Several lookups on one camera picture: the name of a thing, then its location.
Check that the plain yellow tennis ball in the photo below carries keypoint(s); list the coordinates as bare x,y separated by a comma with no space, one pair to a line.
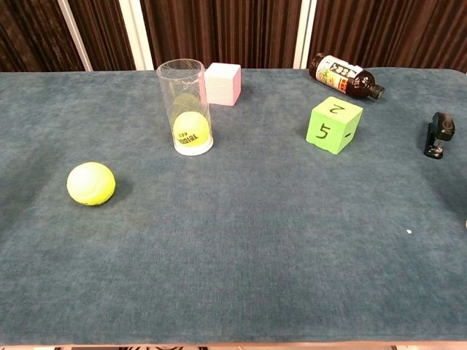
91,183

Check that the yellow tennis ball black print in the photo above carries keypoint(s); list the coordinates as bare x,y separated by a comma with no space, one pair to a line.
190,128

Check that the clear plastic ball tube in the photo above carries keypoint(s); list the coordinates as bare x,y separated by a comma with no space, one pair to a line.
182,87

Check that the blue table cloth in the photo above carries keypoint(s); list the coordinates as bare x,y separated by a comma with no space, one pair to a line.
233,237

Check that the pink foam cube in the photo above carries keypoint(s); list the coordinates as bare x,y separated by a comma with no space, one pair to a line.
223,85

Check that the green numbered foam cube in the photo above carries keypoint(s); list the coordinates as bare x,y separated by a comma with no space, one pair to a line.
330,125

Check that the dark brown curtain panel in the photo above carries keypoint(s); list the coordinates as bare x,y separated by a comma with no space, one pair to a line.
25,33
394,29
222,33
104,33

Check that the dark brown labelled bottle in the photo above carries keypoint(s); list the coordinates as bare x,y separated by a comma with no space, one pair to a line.
339,76

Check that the white partition post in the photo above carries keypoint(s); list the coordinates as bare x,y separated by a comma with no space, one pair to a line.
74,34
136,34
304,33

